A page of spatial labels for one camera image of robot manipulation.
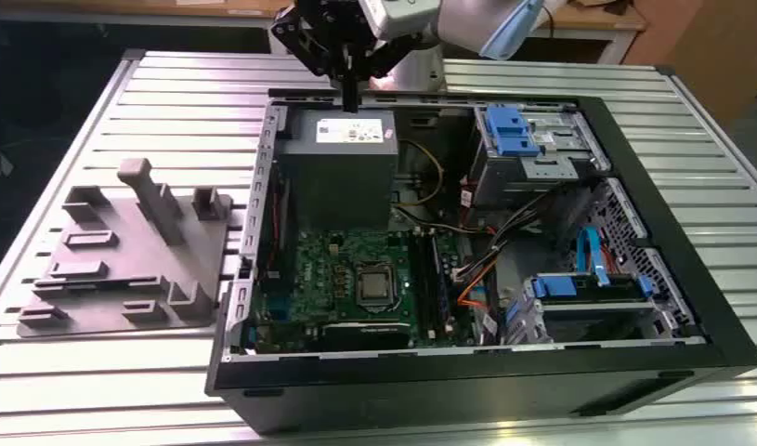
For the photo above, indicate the pale blue teach pendant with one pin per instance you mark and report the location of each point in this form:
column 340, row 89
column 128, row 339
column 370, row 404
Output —
column 508, row 32

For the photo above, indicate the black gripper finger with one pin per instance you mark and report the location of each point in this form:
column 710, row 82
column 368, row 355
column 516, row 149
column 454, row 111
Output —
column 387, row 58
column 291, row 35

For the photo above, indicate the grey parts rack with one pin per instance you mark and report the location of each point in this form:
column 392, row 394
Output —
column 136, row 260

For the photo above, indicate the black RAM slot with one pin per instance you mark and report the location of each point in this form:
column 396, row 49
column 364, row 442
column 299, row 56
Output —
column 428, row 283
column 419, row 283

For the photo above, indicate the green motherboard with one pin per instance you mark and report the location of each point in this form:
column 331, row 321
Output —
column 319, row 283

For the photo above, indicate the grey power supply unit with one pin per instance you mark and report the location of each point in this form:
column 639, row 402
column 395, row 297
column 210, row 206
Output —
column 335, row 181

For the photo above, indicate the blue plastic drive bracket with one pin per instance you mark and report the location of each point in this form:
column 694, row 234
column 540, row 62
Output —
column 508, row 135

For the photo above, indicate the brown wooden cabinet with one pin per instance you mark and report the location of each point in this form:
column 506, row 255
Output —
column 712, row 46

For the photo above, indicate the black PC case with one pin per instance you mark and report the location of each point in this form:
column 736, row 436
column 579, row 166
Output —
column 415, row 385

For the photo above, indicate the white board power connector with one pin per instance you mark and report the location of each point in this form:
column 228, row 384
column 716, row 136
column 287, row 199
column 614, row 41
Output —
column 458, row 275

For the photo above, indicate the metal disk bay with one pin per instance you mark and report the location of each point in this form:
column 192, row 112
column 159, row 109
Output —
column 534, row 320

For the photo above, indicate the black graphics card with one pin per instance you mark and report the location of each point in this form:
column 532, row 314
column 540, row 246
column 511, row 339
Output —
column 366, row 332

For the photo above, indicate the silver CPU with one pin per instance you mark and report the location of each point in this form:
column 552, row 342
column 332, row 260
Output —
column 375, row 284

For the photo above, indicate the hard disk in blue carrier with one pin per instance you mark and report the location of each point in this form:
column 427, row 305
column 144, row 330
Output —
column 555, row 285

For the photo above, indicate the CPU socket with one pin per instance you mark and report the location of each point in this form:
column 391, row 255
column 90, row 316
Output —
column 376, row 305

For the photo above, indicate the silver metal drive cage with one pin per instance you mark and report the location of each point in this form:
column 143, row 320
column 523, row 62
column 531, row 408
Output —
column 539, row 176

